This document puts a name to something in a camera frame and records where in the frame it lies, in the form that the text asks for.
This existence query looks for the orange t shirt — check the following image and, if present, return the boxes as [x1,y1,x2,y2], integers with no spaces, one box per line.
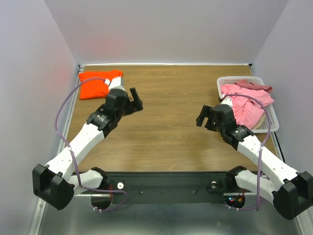
[78,70,123,100]

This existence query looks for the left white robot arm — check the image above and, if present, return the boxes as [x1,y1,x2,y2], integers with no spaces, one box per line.
[32,88,143,210]

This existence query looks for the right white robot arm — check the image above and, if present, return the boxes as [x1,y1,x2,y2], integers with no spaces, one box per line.
[196,104,313,220]

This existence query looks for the light pink t shirt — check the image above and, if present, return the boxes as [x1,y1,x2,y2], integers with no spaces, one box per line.
[221,84,274,129]

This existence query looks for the beige garment in basket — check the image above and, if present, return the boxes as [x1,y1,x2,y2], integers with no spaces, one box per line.
[252,114,266,130]

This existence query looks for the dusty rose t shirt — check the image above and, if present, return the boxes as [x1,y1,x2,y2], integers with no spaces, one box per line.
[235,79,273,94]

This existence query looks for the white plastic laundry basket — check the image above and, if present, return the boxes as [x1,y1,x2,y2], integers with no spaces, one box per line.
[217,76,279,133]

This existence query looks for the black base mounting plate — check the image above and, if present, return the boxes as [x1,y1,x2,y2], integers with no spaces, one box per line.
[80,171,255,205]

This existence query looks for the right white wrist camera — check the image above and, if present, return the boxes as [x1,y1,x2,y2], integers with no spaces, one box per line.
[219,96,233,107]

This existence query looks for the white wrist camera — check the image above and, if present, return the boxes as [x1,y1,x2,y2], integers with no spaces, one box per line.
[104,76,125,91]
[219,96,233,107]

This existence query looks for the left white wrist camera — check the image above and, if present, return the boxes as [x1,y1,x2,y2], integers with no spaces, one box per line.
[104,76,125,91]

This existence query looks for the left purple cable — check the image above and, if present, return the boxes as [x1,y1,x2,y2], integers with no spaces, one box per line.
[55,77,128,213]

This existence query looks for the purple cable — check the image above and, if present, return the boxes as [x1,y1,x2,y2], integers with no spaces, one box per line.
[220,94,272,212]
[55,77,128,213]

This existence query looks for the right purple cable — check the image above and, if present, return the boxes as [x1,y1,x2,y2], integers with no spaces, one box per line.
[220,94,272,212]

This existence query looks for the aluminium frame rail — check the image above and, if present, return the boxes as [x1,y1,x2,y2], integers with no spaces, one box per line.
[28,64,85,235]

